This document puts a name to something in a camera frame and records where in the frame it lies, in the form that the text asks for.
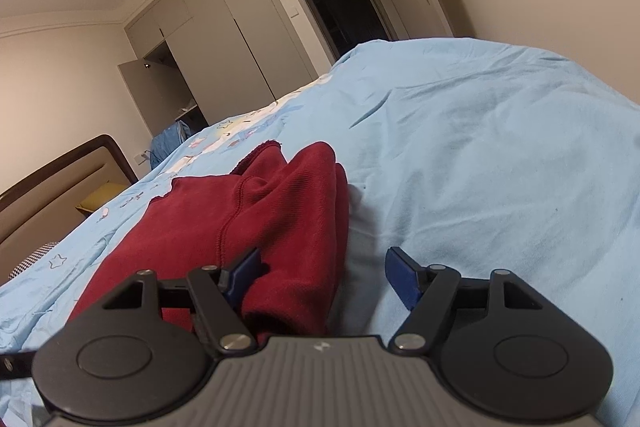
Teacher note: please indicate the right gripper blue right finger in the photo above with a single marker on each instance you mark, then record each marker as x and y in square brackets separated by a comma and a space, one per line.
[405, 276]

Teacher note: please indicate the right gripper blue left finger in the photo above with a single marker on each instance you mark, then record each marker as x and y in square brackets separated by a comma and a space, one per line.
[234, 281]

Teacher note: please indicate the dark red knit sweater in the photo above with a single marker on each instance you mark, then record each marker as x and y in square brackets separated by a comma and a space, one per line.
[295, 212]

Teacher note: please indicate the blue clothes pile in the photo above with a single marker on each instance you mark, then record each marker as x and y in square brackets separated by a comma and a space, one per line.
[163, 144]

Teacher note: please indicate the checkered pillow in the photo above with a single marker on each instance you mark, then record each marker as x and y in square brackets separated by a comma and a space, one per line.
[31, 259]

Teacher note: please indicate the light blue printed bedspread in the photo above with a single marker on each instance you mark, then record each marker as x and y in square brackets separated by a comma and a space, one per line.
[474, 154]

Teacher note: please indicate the brown padded bed headboard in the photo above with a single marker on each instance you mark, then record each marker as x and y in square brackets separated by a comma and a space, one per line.
[42, 207]

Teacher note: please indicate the yellow pillow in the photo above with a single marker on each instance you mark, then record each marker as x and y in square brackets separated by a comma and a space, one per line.
[100, 197]

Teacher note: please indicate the grey built-in wardrobe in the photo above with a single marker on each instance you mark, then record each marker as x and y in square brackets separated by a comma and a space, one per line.
[219, 57]

